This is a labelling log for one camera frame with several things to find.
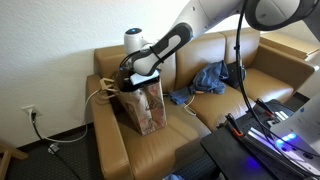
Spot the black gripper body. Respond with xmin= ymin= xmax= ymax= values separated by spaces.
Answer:
xmin=133 ymin=78 xmax=159 ymax=91

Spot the brown paper bag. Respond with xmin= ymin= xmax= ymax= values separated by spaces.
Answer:
xmin=98 ymin=68 xmax=168 ymax=137

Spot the tan leather couch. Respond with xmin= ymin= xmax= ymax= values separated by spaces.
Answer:
xmin=85 ymin=27 xmax=320 ymax=180

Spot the blue cloth scrap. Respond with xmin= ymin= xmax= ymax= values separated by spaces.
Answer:
xmin=162 ymin=173 xmax=185 ymax=180

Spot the blue denim garment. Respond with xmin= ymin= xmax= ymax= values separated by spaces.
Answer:
xmin=168 ymin=59 xmax=230 ymax=106

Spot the dark ribbed cart panel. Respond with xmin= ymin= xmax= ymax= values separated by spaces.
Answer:
xmin=173 ymin=153 xmax=222 ymax=180

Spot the black clamp orange trigger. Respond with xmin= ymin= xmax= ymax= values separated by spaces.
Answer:
xmin=217 ymin=113 xmax=247 ymax=138
xmin=254 ymin=98 xmax=278 ymax=118

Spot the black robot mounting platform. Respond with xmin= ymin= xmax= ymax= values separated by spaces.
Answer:
xmin=199 ymin=98 xmax=320 ymax=180

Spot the grey power adapter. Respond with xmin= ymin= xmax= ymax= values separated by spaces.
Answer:
xmin=47 ymin=143 xmax=61 ymax=155

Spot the light wooden side table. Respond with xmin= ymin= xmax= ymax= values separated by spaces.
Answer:
xmin=259 ymin=31 xmax=320 ymax=62

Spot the wooden furniture leg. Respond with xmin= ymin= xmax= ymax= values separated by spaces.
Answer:
xmin=0 ymin=143 xmax=30 ymax=180

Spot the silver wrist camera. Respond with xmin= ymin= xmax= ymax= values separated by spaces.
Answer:
xmin=129 ymin=69 xmax=161 ymax=86

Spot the thin white charger cable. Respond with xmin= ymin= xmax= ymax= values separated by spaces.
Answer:
xmin=182 ymin=94 xmax=198 ymax=117

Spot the white power cable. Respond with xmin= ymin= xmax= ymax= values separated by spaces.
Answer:
xmin=29 ymin=88 xmax=102 ymax=144

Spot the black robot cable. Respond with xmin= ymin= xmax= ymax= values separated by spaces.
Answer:
xmin=233 ymin=0 xmax=320 ymax=178

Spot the black power cable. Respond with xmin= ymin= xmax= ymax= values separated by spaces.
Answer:
xmin=30 ymin=111 xmax=82 ymax=180

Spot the white wall outlet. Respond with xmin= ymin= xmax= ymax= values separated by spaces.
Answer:
xmin=21 ymin=104 xmax=43 ymax=118

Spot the silver aluminium rail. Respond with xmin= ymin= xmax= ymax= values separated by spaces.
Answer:
xmin=244 ymin=126 xmax=320 ymax=180

